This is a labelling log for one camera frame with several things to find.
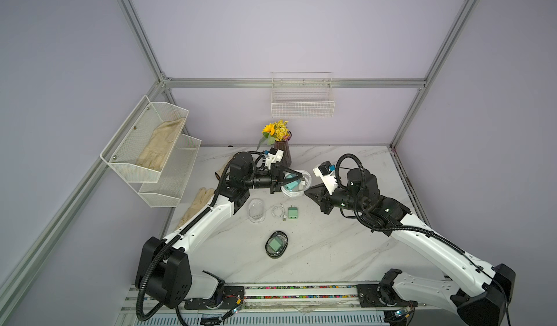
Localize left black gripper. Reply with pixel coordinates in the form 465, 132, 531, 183
244, 164, 302, 195

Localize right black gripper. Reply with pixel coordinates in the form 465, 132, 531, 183
305, 182, 367, 214

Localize teal charger plug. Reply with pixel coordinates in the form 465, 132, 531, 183
284, 174, 301, 192

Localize clear round case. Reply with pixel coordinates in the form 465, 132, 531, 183
248, 198, 265, 223
281, 170, 312, 198

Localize green charger plug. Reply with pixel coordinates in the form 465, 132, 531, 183
268, 237, 284, 253
287, 207, 299, 220

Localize green charger plug front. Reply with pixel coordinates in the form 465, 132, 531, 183
268, 237, 284, 253

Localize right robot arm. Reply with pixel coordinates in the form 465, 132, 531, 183
305, 153, 516, 325

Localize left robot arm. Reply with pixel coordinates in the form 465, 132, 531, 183
135, 148, 287, 322

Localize dark ribbed vase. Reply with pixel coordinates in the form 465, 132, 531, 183
274, 140, 292, 168

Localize yellow flower bouquet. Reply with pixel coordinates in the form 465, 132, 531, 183
256, 119, 292, 151

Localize white fabric glove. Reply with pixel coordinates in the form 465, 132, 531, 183
215, 161, 229, 180

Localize beige leather glove table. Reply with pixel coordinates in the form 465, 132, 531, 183
176, 188, 215, 230

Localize lower white mesh basket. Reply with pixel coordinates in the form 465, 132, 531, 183
139, 134, 202, 208

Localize white mesh basket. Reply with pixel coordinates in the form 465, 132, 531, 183
139, 134, 202, 208
100, 96, 189, 183

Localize beige glove in basket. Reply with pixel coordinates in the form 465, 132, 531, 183
136, 118, 186, 172

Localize upper white mesh basket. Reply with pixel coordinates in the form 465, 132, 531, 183
100, 96, 189, 183

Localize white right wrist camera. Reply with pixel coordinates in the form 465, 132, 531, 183
313, 161, 338, 195

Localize white wire wall basket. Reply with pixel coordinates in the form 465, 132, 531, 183
271, 72, 336, 119

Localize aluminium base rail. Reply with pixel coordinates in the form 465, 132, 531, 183
117, 279, 480, 314

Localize aluminium cage frame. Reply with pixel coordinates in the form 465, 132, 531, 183
1, 0, 480, 314

